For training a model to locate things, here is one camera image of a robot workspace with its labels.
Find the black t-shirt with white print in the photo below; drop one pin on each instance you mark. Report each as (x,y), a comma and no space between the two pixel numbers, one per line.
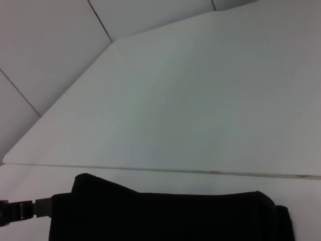
(163,218)

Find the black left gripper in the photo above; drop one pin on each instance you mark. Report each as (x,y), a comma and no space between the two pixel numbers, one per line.
(15,211)

